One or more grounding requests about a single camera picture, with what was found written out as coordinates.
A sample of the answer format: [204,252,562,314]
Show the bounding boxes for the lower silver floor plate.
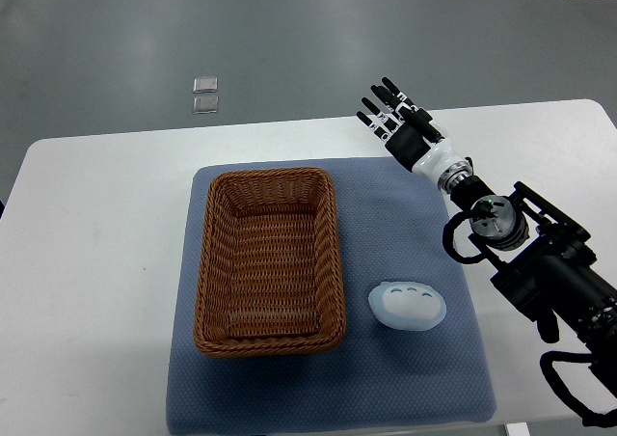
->
[192,95,219,115]

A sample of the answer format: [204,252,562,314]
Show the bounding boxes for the blue fabric mat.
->
[167,157,496,435]

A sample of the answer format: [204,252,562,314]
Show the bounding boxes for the brown wicker basket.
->
[193,167,347,358]

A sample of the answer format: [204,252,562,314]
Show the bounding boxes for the black white robotic hand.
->
[356,77,472,189]

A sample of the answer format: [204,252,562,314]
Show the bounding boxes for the silver floor plate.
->
[192,95,219,115]
[193,75,218,94]

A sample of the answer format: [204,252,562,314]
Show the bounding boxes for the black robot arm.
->
[438,160,616,428]

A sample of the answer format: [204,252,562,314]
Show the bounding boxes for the upper silver floor plate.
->
[193,75,218,94]

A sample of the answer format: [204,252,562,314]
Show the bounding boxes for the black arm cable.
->
[443,212,485,265]

